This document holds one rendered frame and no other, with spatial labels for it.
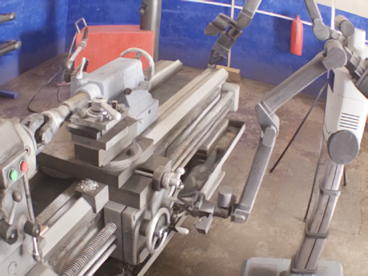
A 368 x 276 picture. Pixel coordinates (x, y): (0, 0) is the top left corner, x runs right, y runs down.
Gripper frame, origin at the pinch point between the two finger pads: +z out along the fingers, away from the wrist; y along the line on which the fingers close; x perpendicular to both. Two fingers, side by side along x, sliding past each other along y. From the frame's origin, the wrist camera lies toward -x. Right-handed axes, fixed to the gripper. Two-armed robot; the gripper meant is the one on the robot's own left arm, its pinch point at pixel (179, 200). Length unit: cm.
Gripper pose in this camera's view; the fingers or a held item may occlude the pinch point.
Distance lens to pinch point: 179.8
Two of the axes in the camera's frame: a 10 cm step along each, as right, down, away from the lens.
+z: -9.3, -2.1, 3.1
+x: 3.5, -7.8, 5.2
